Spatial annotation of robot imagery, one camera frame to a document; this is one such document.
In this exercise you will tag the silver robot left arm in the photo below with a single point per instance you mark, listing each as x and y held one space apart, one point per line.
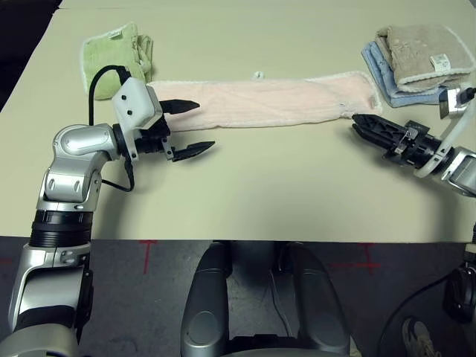
78 141

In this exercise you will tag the beige folded towel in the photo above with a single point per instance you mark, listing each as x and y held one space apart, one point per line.
416 48

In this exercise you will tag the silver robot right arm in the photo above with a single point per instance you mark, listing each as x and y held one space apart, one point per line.
463 171

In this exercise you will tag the pink towel with white trim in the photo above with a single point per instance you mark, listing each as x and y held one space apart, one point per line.
260 100

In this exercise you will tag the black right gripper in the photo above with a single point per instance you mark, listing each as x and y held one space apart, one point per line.
416 147

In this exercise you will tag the green folded towel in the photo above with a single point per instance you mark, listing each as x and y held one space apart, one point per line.
108 59

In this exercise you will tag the light blue folded towel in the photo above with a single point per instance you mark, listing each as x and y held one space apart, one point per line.
375 63

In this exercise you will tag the grey bystander sneaker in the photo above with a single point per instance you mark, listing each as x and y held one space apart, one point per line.
420 338

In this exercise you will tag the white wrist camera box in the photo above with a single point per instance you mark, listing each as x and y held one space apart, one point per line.
130 100
451 104

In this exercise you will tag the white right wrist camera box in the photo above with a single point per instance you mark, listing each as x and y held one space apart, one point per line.
451 104

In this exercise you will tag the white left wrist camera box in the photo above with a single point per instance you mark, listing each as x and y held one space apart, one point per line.
130 100

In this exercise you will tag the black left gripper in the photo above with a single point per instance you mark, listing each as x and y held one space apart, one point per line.
154 141

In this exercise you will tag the black foam floor mat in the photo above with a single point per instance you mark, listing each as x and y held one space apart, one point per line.
15 44

